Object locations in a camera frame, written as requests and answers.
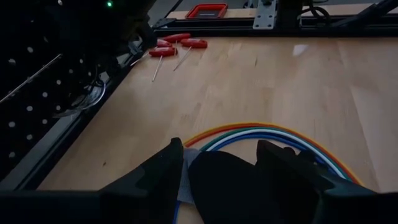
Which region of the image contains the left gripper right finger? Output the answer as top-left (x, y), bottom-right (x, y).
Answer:
top-left (255, 139), bottom-right (379, 224)

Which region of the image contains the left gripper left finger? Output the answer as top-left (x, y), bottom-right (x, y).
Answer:
top-left (99, 137), bottom-right (184, 224)

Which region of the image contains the red and black case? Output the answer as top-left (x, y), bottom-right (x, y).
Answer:
top-left (185, 2), bottom-right (229, 20)

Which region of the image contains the coloured cable bundle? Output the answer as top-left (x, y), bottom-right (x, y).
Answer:
top-left (172, 121), bottom-right (364, 224)

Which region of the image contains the black aluminium table frame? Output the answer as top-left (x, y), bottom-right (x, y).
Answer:
top-left (0, 0), bottom-right (398, 191)

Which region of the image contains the silver mounting bracket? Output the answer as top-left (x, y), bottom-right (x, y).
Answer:
top-left (252, 0), bottom-right (277, 30)

